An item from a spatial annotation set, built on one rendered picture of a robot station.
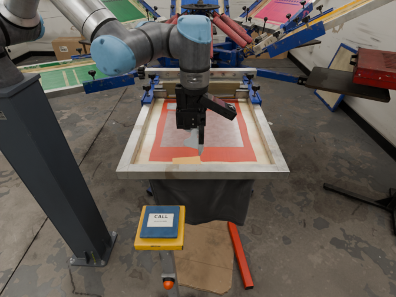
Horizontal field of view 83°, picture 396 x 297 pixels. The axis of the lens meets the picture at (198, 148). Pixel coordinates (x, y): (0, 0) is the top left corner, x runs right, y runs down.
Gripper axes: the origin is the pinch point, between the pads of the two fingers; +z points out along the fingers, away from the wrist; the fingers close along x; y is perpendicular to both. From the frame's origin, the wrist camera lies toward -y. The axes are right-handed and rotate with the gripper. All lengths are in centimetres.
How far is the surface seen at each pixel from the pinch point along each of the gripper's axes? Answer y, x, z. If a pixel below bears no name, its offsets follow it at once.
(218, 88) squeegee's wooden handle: -10, -56, 5
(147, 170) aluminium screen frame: 18.2, 1.7, 9.4
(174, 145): 10.7, -16.3, 12.8
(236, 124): -16.5, -33.0, 12.7
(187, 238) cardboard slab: 9, -29, 107
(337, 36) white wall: -200, -297, 30
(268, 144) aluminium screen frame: -26.0, -12.7, 9.2
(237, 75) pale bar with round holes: -23, -80, 7
